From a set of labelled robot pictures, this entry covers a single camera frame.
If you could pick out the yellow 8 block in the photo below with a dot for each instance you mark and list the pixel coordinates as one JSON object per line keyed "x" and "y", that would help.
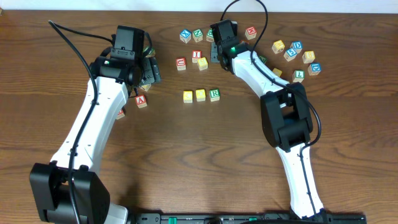
{"x": 308, "y": 56}

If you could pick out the blue D block upper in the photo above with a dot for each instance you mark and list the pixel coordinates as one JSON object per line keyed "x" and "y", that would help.
{"x": 297, "y": 46}

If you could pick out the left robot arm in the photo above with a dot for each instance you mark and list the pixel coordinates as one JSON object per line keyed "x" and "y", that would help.
{"x": 68, "y": 189}

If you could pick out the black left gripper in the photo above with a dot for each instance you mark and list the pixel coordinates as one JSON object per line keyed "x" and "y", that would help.
{"x": 152, "y": 71}

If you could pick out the blue 5 block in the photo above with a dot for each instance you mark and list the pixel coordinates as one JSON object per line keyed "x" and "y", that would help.
{"x": 290, "y": 54}

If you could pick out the blue d block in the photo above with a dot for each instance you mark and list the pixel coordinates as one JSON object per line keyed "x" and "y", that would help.
{"x": 297, "y": 46}
{"x": 314, "y": 69}

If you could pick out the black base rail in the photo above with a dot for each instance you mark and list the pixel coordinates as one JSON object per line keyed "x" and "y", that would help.
{"x": 321, "y": 218}

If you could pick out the green R block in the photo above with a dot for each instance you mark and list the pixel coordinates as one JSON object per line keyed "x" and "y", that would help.
{"x": 214, "y": 94}

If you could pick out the green B block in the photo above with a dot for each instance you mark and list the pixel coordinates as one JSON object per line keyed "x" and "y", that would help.
{"x": 209, "y": 36}

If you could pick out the green N block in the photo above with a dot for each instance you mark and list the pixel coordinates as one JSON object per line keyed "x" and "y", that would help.
{"x": 197, "y": 35}

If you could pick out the yellow G block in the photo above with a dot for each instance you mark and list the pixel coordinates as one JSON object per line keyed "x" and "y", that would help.
{"x": 145, "y": 87}

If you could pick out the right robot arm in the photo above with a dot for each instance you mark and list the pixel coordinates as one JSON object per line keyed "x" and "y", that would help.
{"x": 286, "y": 116}

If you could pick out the blue D block lower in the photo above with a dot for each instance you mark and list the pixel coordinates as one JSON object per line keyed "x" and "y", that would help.
{"x": 314, "y": 69}

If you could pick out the red A block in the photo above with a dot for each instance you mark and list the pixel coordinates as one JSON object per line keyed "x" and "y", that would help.
{"x": 141, "y": 101}

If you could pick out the green 7 block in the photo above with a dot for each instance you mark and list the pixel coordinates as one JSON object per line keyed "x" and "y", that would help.
{"x": 298, "y": 76}

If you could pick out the red U block middle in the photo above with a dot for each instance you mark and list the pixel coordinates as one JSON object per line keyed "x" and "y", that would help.
{"x": 181, "y": 63}

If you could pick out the red W block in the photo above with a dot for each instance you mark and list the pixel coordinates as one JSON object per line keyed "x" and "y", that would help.
{"x": 250, "y": 33}

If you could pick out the yellow o block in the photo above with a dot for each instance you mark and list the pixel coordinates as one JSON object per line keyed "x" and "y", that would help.
{"x": 200, "y": 95}
{"x": 277, "y": 72}

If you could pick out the yellow C block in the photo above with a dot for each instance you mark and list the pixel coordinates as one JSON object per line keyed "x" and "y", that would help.
{"x": 187, "y": 96}

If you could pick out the red u block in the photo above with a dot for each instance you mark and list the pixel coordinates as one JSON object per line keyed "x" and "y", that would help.
{"x": 181, "y": 63}
{"x": 121, "y": 114}

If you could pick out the red U block front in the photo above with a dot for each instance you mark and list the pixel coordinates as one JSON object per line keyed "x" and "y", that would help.
{"x": 121, "y": 114}

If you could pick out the green F block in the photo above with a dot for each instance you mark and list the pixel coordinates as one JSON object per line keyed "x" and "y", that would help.
{"x": 150, "y": 51}

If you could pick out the red I block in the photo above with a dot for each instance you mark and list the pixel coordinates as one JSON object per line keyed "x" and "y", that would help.
{"x": 196, "y": 55}

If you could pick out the yellow S block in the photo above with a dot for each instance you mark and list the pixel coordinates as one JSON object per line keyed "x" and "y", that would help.
{"x": 202, "y": 63}

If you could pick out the yellow W block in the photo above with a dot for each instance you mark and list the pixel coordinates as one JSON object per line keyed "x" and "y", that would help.
{"x": 278, "y": 46}

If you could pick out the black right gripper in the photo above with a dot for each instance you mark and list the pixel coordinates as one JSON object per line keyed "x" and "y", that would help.
{"x": 214, "y": 51}

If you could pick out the green Z block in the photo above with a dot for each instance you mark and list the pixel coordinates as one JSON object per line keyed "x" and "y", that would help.
{"x": 263, "y": 59}

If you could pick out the blue X block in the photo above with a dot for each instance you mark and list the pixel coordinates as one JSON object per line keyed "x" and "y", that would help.
{"x": 185, "y": 36}

